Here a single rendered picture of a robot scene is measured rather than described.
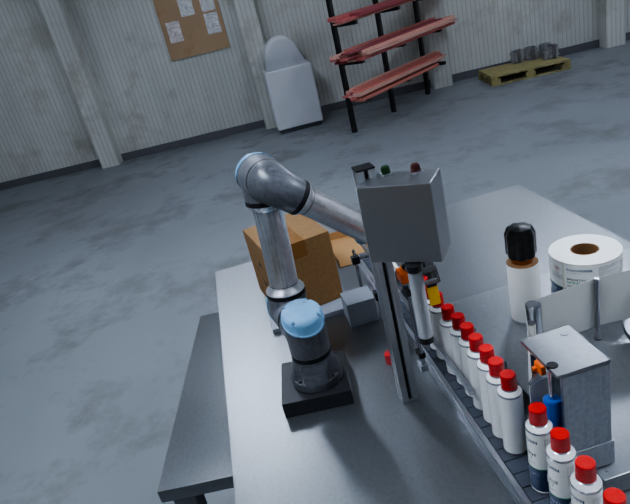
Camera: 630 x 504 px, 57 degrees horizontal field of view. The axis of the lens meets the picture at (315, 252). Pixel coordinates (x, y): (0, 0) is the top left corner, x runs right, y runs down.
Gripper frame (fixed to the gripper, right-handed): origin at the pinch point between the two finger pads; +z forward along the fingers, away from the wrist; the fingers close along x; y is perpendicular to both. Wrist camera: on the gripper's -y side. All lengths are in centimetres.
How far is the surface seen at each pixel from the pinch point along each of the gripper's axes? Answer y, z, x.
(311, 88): 95, -331, 649
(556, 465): -1, 29, -69
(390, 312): -14.8, -4.9, -28.6
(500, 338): 16.9, 11.7, -9.5
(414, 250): -9, -17, -47
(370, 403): -24.4, 18.0, -10.3
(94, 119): -236, -404, 731
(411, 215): -8, -24, -52
